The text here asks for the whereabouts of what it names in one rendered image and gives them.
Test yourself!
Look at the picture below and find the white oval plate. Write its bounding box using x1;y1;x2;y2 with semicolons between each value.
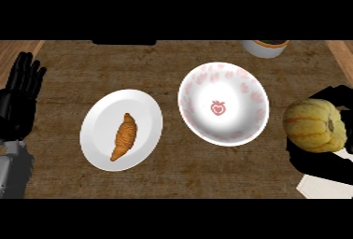
79;89;164;173

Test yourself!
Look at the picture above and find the white bowl with strawberry print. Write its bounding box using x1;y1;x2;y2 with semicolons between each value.
176;62;272;148

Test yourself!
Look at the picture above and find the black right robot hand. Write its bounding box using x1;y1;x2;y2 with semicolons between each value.
286;84;353;186

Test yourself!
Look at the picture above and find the brown woven placemat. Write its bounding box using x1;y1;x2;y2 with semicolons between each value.
24;39;353;200

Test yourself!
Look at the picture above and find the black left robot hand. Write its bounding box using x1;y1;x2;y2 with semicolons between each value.
0;51;49;142

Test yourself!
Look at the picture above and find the white pot with orange rim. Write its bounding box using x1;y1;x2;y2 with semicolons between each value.
240;39;291;60

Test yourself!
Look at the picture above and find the yellow squash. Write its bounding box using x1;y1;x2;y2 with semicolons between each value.
281;98;349;154

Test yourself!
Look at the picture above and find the brown croissant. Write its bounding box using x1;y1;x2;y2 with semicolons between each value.
110;112;139;162

